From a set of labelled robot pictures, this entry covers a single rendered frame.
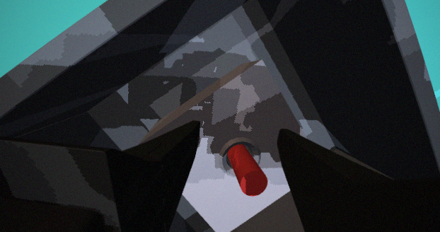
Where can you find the red peg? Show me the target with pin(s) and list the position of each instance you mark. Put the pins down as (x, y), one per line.
(251, 177)

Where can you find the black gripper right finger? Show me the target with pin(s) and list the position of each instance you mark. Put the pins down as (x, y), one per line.
(333, 194)

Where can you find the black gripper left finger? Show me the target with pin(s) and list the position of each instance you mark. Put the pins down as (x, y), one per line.
(135, 190)

